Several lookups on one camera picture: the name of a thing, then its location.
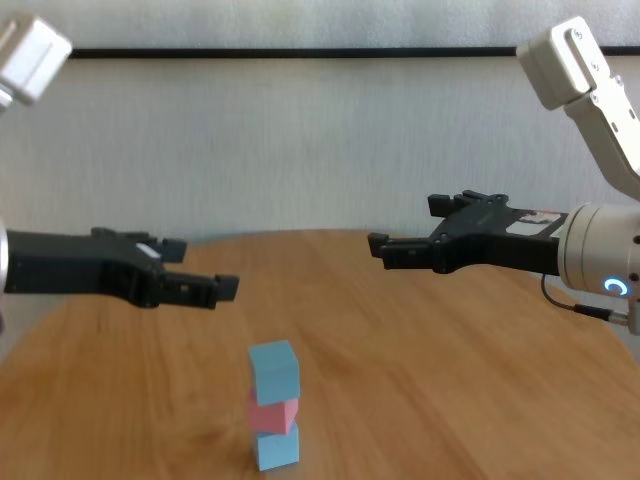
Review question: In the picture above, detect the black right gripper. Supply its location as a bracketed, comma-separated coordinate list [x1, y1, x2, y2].
[366, 188, 572, 277]

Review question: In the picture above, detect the right wrist connector cable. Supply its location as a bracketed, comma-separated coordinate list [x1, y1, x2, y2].
[541, 273, 632, 325]

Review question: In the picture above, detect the pink cube block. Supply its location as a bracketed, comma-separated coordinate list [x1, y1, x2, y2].
[247, 389, 300, 434]

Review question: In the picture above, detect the blue cube block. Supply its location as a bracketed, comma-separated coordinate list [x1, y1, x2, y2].
[252, 422, 301, 472]
[248, 340, 301, 407]

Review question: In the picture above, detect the black wall rail strip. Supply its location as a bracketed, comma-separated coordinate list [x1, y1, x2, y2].
[69, 46, 640, 60]

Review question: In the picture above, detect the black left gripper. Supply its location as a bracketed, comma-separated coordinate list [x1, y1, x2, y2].
[3, 227, 240, 310]

